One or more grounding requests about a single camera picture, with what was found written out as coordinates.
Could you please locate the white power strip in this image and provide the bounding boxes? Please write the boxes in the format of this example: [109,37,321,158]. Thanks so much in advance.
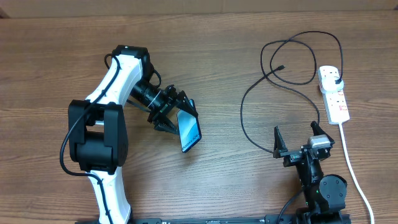
[317,65,350,124]

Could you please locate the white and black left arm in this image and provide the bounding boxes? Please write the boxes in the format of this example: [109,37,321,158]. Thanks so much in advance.
[60,45,202,223]

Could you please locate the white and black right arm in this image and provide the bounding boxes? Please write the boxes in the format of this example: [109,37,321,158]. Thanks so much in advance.
[266,121,351,223]

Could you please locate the white power strip cord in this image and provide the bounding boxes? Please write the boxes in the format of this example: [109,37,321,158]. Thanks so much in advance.
[338,122,376,224]

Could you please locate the smartphone with lit screen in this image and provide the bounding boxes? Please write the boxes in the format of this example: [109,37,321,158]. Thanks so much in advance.
[177,110,201,153]

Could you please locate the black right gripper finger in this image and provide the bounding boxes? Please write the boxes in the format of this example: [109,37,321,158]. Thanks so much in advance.
[310,121,326,136]
[273,126,288,158]

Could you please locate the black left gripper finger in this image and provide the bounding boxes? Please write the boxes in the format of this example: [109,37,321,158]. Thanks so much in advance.
[154,117,179,135]
[176,90,198,118]

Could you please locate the black USB charging cable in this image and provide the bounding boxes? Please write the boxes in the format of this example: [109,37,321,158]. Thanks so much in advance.
[239,30,345,155]

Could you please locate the white charger adapter plug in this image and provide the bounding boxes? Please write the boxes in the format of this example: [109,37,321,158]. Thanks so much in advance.
[319,77,344,94]

